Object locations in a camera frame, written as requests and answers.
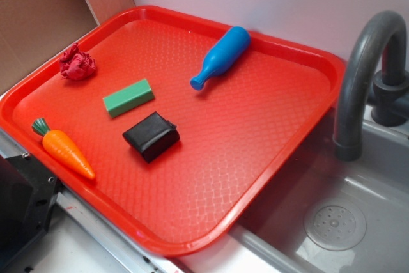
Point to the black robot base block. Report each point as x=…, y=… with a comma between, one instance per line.
x=28, y=194

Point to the red plastic serving tray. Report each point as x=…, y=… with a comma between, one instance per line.
x=235, y=133

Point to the black leather wallet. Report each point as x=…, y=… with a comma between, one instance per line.
x=152, y=136

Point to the green rectangular block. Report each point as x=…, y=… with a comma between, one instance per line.
x=128, y=98

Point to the blue plastic toy bottle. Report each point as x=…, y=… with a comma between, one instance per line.
x=222, y=56

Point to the crumpled red paper ball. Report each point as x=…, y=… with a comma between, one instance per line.
x=75, y=64

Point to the orange toy carrot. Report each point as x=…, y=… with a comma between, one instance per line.
x=62, y=148

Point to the grey toy sink basin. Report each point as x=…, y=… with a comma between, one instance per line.
x=377, y=183

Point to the round sink drain cover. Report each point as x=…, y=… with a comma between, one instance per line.
x=335, y=224

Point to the grey curved faucet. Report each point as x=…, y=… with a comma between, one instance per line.
x=375, y=75

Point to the brown cardboard panel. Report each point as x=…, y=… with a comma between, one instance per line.
x=33, y=31

